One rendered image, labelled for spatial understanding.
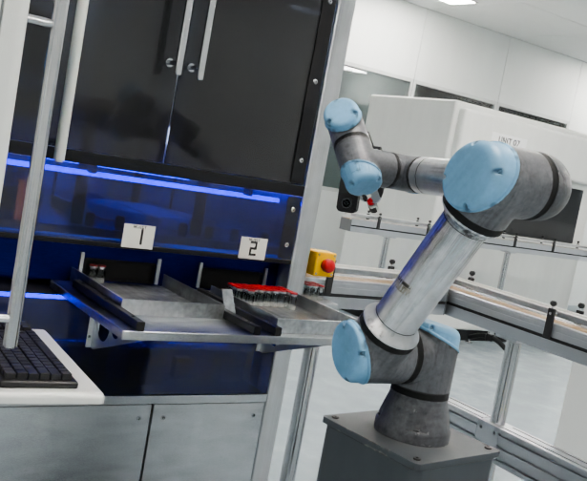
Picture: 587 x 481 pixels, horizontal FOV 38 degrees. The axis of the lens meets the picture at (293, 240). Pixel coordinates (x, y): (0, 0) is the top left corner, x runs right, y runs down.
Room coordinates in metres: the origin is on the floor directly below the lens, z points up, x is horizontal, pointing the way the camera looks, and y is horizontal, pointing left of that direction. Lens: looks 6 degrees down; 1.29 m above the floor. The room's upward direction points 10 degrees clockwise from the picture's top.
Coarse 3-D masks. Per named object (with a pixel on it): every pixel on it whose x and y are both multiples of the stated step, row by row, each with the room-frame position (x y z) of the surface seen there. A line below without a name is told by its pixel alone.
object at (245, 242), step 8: (248, 240) 2.30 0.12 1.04; (256, 240) 2.31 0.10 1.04; (264, 240) 2.33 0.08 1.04; (240, 248) 2.28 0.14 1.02; (248, 248) 2.30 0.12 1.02; (264, 248) 2.33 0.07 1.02; (240, 256) 2.29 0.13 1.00; (248, 256) 2.30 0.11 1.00; (256, 256) 2.32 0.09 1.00; (264, 256) 2.33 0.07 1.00
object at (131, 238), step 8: (128, 224) 2.10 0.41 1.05; (136, 224) 2.11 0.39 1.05; (128, 232) 2.10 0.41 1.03; (136, 232) 2.11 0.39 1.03; (144, 232) 2.12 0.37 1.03; (152, 232) 2.14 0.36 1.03; (128, 240) 2.10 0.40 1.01; (136, 240) 2.11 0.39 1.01; (144, 240) 2.13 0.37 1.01; (152, 240) 2.14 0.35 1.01; (144, 248) 2.13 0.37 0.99; (152, 248) 2.14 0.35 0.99
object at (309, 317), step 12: (216, 288) 2.18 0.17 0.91; (240, 300) 2.08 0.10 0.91; (300, 300) 2.31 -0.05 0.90; (312, 300) 2.27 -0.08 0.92; (252, 312) 2.02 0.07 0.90; (264, 312) 1.98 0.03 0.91; (276, 312) 2.17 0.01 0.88; (288, 312) 2.20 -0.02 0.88; (300, 312) 2.23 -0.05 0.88; (312, 312) 2.25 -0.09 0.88; (324, 312) 2.21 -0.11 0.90; (336, 312) 2.17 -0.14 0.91; (276, 324) 1.93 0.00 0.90; (288, 324) 1.94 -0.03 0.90; (300, 324) 1.96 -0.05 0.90; (312, 324) 1.98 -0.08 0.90; (324, 324) 2.00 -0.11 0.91; (336, 324) 2.02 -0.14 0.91
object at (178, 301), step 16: (80, 272) 2.05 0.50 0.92; (96, 288) 1.96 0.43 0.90; (112, 288) 2.09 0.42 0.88; (128, 288) 2.13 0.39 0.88; (144, 288) 2.17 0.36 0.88; (160, 288) 2.21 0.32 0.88; (176, 288) 2.18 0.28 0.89; (192, 288) 2.11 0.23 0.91; (128, 304) 1.84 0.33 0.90; (144, 304) 1.86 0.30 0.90; (160, 304) 1.88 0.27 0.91; (176, 304) 1.90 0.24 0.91; (192, 304) 1.93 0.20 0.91; (208, 304) 1.95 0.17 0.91; (224, 304) 1.97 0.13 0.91
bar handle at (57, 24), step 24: (48, 24) 1.41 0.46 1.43; (48, 48) 1.41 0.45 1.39; (48, 72) 1.41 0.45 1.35; (48, 96) 1.41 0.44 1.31; (48, 120) 1.41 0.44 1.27; (48, 144) 1.43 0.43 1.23; (24, 216) 1.41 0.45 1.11; (24, 240) 1.41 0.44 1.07; (24, 264) 1.41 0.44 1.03; (24, 288) 1.42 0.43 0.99
